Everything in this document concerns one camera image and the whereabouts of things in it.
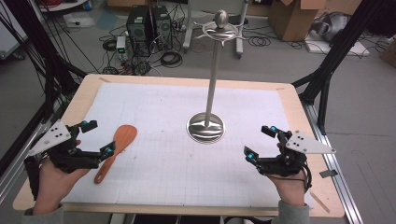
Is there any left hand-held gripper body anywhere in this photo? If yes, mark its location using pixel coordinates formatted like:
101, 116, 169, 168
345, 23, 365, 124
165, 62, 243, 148
28, 119, 101, 175

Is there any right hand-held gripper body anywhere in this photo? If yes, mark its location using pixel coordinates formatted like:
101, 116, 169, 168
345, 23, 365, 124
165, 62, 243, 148
256, 130, 337, 177

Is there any wooden spatula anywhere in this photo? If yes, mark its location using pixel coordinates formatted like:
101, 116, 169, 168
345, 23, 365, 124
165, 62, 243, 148
93, 124, 138, 185

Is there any silver metal utensil stand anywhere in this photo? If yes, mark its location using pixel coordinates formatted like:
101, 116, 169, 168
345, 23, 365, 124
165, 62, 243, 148
186, 8, 247, 145

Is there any person's right hand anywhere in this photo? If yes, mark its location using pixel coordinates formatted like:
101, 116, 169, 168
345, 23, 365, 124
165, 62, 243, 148
266, 172, 308, 207

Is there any person's left hand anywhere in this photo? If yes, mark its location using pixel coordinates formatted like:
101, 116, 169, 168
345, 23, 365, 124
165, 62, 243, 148
32, 160, 92, 216

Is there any thin wooden stick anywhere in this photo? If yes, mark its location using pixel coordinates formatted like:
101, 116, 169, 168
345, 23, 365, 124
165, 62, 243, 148
309, 190, 332, 215

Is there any white grid mat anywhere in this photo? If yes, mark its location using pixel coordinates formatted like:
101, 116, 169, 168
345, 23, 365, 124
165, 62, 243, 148
64, 82, 314, 208

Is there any small white power supply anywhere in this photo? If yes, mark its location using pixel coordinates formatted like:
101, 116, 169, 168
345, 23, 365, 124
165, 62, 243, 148
116, 35, 128, 62

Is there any black computer tower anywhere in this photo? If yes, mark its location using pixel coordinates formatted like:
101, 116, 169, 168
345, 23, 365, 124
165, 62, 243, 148
150, 5, 174, 51
125, 5, 153, 58

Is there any large open cardboard box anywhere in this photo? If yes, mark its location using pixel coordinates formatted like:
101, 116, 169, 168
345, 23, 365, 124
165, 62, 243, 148
268, 0, 328, 42

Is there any white flat board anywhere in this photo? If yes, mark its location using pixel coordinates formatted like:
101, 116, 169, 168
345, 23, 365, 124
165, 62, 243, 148
304, 32, 372, 58

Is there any grey rounded appliance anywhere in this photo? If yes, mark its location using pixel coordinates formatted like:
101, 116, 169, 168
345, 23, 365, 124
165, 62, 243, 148
311, 11, 352, 43

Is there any small cardboard box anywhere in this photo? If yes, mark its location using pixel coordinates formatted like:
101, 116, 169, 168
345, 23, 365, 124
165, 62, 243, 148
378, 34, 396, 69

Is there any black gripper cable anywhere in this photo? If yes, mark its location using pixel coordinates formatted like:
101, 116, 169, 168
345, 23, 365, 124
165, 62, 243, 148
266, 161, 313, 193

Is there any black wrist strap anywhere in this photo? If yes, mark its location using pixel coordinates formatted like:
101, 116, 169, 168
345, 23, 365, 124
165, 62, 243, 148
23, 154, 42, 202

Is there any aluminium rail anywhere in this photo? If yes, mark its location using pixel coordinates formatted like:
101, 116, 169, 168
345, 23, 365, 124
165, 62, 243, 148
0, 104, 64, 204
300, 102, 364, 224

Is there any black metal frame post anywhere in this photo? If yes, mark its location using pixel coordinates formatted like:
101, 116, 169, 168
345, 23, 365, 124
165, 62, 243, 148
0, 0, 89, 176
291, 0, 388, 135

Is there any black coiled cable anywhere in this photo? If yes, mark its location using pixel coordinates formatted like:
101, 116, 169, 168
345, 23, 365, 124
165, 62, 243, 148
102, 37, 118, 52
159, 50, 184, 69
249, 35, 272, 48

